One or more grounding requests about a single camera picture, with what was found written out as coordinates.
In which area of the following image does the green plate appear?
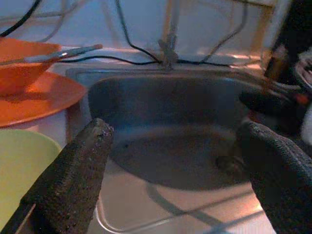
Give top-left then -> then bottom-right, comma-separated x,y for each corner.
0,129 -> 63,221

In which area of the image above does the wooden handled spoon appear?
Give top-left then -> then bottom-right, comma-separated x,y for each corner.
24,43 -> 103,63

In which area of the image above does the stainless steel sink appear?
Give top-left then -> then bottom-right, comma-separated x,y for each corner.
65,67 -> 293,234

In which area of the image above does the orange plate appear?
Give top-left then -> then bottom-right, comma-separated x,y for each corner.
0,70 -> 88,128

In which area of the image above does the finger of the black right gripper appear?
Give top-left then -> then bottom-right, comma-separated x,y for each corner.
239,89 -> 296,117

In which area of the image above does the thin black counter cable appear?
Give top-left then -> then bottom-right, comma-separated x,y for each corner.
57,55 -> 232,67

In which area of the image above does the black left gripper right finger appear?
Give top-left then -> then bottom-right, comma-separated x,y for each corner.
235,120 -> 312,234

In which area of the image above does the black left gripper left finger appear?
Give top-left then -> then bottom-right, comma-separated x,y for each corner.
20,118 -> 115,234

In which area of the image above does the black appliance with red sticker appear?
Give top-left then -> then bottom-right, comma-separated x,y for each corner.
264,0 -> 312,85

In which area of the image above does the orange bowl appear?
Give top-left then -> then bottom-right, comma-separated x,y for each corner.
0,38 -> 63,96

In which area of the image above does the metal faucet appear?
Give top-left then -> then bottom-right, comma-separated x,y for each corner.
157,0 -> 180,72

